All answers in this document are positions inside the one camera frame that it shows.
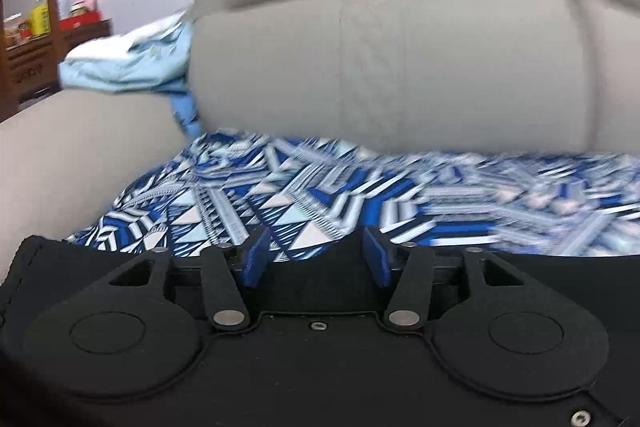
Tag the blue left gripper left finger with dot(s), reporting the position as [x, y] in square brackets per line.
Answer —
[256, 255]

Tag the light blue clothes pile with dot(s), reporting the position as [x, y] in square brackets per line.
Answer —
[152, 58]

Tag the blue white patterned sofa cover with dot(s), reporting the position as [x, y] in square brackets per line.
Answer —
[310, 193]

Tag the red box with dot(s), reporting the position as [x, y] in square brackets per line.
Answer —
[82, 13]

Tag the yellow bottle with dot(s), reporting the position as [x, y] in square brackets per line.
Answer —
[39, 19]

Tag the brown wooden shelf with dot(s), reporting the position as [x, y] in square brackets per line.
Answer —
[29, 65]

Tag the black pants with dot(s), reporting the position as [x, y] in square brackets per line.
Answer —
[44, 273]

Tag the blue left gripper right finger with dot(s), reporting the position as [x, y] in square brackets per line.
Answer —
[376, 256]

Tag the beige leather sofa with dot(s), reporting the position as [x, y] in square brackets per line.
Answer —
[547, 77]

